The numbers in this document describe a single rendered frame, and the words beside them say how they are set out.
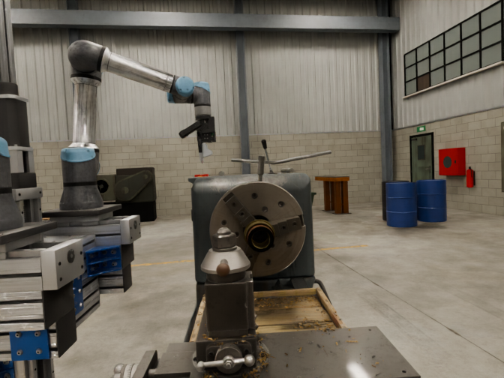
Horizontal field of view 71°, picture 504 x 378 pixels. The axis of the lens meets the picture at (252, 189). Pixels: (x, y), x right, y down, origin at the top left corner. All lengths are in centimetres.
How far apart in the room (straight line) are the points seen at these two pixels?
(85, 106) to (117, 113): 1003
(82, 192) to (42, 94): 1097
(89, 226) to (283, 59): 1112
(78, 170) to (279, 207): 74
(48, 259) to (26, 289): 8
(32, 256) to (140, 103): 1075
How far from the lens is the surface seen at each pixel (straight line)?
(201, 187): 130
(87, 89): 161
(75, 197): 142
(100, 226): 139
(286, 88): 1196
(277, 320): 97
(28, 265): 94
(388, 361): 64
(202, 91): 164
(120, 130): 1156
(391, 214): 767
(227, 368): 57
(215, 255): 55
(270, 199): 114
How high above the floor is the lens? 127
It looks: 3 degrees down
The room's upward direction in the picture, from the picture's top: 3 degrees counter-clockwise
